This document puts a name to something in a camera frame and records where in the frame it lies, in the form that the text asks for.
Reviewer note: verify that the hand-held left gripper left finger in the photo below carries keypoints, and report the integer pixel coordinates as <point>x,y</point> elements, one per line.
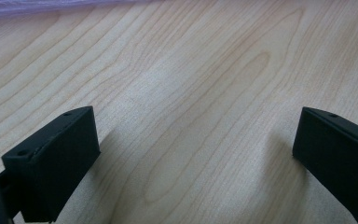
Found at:
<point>52,161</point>

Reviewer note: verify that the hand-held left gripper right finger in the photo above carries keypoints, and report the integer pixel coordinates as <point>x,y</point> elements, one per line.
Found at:
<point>338,152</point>

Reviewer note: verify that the purple plastic trash bag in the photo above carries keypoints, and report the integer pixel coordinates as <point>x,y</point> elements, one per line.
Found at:
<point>43,6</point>

